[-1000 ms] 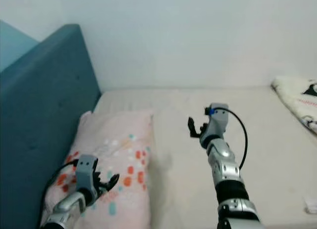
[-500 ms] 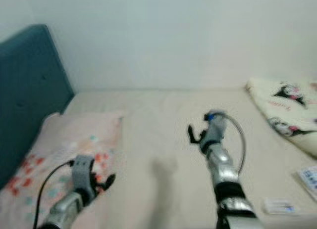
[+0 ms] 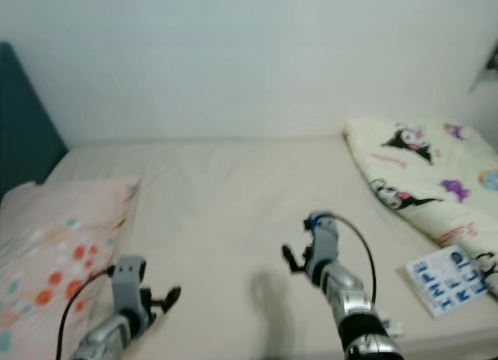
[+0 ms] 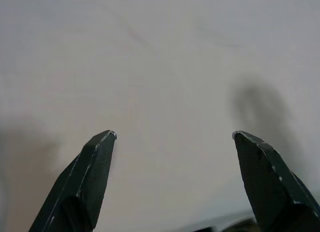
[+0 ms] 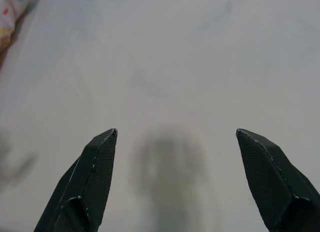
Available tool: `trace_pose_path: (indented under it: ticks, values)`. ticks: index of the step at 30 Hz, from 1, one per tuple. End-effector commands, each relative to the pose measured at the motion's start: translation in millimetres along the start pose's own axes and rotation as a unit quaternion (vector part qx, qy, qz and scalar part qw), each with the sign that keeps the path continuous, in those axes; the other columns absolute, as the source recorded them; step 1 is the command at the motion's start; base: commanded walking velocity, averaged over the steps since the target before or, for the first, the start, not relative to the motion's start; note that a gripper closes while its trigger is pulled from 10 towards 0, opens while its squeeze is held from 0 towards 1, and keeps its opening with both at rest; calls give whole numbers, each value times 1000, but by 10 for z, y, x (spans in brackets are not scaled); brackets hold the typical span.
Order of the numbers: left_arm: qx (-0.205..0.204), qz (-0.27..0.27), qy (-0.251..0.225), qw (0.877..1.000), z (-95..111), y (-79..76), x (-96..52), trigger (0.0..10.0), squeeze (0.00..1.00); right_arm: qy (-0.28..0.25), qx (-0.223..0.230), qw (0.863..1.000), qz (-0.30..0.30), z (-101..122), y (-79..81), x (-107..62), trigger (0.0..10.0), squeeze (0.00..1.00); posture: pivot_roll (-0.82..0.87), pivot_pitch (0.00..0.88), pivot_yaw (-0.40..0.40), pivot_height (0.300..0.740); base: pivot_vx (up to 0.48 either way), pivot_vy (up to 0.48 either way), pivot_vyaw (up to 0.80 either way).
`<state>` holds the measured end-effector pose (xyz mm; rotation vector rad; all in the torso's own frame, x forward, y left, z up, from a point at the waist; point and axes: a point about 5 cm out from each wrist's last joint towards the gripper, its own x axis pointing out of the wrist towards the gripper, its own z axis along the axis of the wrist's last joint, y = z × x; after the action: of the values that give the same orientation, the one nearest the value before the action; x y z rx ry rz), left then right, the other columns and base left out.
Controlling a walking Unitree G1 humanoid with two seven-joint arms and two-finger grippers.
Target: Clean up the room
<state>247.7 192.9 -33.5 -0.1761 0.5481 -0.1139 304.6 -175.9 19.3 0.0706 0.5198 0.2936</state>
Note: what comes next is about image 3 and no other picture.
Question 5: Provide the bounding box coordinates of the white book with blue letters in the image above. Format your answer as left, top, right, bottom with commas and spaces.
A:
406, 246, 487, 319

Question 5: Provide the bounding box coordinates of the mattress with beige sheet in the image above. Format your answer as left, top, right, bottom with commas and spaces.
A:
0, 133, 498, 360

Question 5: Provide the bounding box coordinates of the pink dotted pillow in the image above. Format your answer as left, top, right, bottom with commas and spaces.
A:
0, 176, 142, 360

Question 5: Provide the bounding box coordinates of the cream cartoon print blanket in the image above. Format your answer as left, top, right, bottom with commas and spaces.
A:
344, 117, 498, 256

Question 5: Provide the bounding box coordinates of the small white black object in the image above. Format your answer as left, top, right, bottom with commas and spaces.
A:
471, 251, 498, 300

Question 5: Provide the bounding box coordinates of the teal upholstered headboard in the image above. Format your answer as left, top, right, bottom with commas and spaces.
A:
0, 41, 68, 197

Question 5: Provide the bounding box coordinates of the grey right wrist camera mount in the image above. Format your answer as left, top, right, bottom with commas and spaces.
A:
307, 212, 342, 266

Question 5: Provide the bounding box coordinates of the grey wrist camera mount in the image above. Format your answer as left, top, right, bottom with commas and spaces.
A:
114, 255, 149, 318
307, 212, 342, 266

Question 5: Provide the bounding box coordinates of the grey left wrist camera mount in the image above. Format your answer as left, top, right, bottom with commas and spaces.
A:
114, 255, 149, 318

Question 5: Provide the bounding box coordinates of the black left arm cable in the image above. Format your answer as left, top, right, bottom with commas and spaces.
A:
56, 265, 119, 360

